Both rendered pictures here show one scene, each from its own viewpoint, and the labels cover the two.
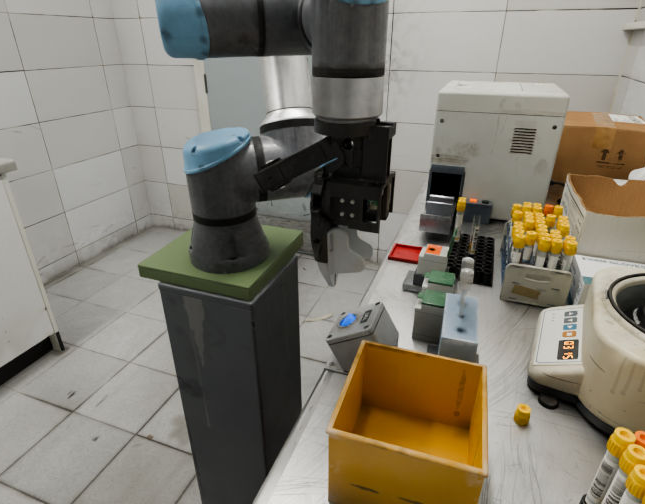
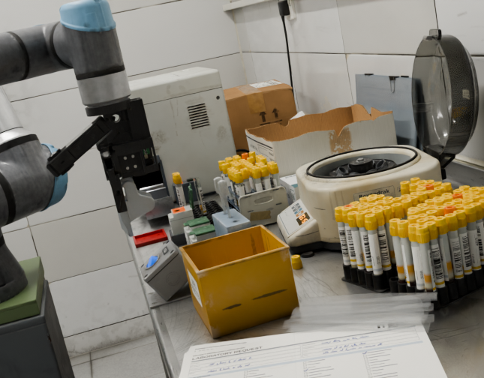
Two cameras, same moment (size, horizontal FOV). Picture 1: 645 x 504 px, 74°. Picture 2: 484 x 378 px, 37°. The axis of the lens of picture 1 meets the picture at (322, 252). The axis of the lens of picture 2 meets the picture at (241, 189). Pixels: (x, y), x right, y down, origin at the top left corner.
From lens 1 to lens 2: 0.68 m
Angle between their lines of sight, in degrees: 32
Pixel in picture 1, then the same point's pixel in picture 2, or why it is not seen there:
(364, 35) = (112, 47)
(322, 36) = (85, 53)
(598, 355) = (317, 202)
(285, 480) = (178, 347)
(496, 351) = not seen: hidden behind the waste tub
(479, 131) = (158, 118)
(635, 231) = (308, 145)
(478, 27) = not seen: hidden behind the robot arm
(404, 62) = (10, 91)
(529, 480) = (317, 282)
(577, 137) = (235, 109)
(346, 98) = (112, 86)
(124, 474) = not seen: outside the picture
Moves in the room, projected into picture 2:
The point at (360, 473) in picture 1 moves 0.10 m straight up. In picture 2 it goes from (226, 295) to (210, 226)
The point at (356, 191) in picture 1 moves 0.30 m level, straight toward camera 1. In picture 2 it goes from (135, 145) to (227, 162)
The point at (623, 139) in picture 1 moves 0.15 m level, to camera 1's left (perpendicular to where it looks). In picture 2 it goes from (271, 99) to (230, 111)
